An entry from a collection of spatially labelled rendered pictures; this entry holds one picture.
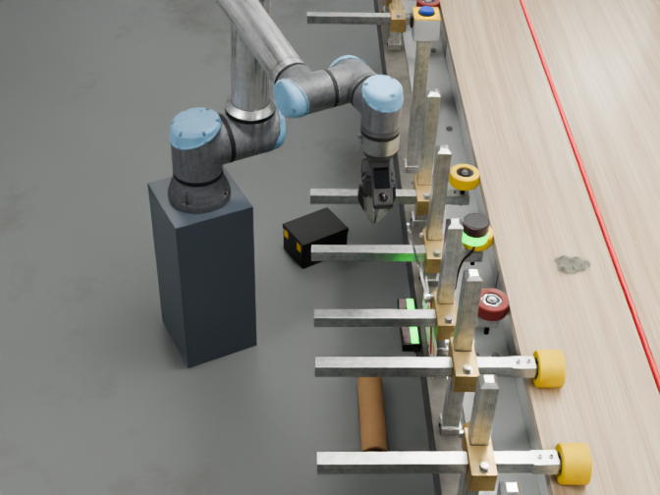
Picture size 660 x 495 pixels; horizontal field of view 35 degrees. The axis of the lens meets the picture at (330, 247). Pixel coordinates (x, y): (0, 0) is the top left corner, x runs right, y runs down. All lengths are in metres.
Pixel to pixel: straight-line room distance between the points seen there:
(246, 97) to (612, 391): 1.36
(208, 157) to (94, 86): 1.95
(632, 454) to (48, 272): 2.39
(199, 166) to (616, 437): 1.47
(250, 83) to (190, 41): 2.28
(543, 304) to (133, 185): 2.25
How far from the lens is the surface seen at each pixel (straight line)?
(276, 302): 3.70
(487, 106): 3.11
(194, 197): 3.11
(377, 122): 2.32
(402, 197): 2.82
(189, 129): 3.02
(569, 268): 2.54
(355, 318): 2.41
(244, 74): 2.97
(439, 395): 2.48
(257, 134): 3.07
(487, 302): 2.42
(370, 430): 3.20
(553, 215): 2.72
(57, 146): 4.56
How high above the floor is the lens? 2.54
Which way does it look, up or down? 40 degrees down
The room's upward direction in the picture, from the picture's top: 2 degrees clockwise
